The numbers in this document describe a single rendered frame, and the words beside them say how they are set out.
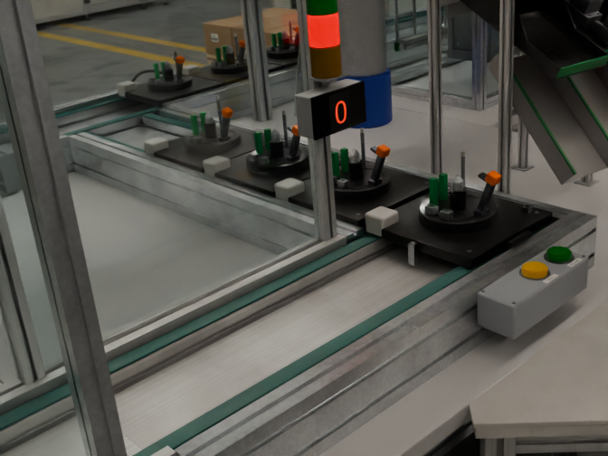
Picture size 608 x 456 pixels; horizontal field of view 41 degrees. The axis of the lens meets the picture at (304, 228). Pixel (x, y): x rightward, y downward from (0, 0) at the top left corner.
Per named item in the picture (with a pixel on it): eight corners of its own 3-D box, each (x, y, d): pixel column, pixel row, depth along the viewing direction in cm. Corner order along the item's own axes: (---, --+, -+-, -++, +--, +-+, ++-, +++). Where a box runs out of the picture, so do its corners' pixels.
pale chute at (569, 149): (607, 167, 161) (622, 156, 157) (561, 185, 155) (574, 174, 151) (533, 52, 168) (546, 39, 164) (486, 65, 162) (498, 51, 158)
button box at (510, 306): (587, 288, 136) (590, 254, 134) (514, 341, 124) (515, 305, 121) (550, 276, 141) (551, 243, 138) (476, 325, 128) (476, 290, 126)
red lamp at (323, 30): (346, 42, 132) (345, 12, 130) (324, 49, 129) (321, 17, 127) (325, 40, 135) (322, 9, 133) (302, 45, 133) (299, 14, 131)
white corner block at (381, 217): (400, 231, 151) (399, 210, 149) (383, 239, 148) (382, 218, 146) (381, 224, 154) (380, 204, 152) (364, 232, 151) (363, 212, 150)
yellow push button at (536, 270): (552, 277, 130) (553, 265, 129) (538, 286, 128) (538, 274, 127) (530, 270, 133) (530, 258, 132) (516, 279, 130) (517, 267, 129)
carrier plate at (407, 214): (552, 222, 149) (553, 211, 148) (471, 270, 135) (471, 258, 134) (446, 193, 166) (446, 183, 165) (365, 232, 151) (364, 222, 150)
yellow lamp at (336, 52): (348, 73, 134) (346, 43, 132) (326, 80, 131) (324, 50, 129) (327, 70, 138) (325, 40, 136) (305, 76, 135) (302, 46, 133)
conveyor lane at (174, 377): (549, 265, 153) (552, 216, 149) (177, 508, 103) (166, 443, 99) (430, 227, 172) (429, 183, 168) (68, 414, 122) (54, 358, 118)
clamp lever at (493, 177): (489, 210, 145) (502, 175, 140) (482, 213, 143) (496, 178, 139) (473, 199, 146) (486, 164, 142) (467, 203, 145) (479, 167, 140)
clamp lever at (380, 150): (382, 179, 162) (391, 148, 157) (375, 183, 161) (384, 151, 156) (369, 170, 164) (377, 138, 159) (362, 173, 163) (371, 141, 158)
